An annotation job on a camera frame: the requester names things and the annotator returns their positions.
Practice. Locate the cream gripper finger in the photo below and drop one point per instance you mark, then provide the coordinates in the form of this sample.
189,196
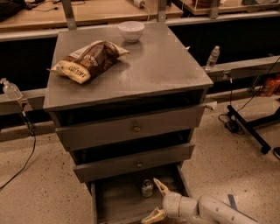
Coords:
155,216
161,187

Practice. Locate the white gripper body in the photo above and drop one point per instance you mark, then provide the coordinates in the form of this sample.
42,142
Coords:
172,205

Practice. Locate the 7up soda can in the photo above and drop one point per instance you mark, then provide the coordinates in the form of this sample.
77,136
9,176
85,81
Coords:
147,188

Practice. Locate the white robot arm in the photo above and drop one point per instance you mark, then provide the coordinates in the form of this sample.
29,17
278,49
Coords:
205,210

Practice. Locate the bottom grey drawer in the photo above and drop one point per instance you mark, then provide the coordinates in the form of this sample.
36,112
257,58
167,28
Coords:
119,199

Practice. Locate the grey drawer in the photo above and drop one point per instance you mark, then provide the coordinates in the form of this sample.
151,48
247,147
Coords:
119,199
92,134
133,163

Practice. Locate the middle grey drawer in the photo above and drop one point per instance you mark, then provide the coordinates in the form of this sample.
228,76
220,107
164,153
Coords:
133,163

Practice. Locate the grey wooden drawer cabinet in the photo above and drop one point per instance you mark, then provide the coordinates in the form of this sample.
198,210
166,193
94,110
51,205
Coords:
157,74

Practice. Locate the top grey drawer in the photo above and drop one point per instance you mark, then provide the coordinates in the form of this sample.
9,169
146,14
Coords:
92,134

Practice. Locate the blue tape cross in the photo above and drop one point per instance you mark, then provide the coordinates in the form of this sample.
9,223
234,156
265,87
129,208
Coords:
232,203

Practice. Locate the black stand base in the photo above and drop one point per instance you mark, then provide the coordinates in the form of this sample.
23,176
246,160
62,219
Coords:
258,123

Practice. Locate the clear water bottle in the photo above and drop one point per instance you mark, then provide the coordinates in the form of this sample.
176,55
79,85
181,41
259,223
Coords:
212,59

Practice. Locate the brown chip bag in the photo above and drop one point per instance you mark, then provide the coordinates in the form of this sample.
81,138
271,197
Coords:
90,61

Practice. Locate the white ceramic bowl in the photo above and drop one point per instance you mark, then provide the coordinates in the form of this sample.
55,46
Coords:
131,31

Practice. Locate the clear sanitizer pump bottle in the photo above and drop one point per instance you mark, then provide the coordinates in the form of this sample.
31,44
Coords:
11,90

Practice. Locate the white power adapter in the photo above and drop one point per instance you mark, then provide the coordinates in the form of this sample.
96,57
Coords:
139,3

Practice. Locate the wooden desk background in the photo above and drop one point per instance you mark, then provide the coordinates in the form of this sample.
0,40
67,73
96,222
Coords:
50,15

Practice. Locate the grey metal rail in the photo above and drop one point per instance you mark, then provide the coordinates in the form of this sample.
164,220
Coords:
235,70

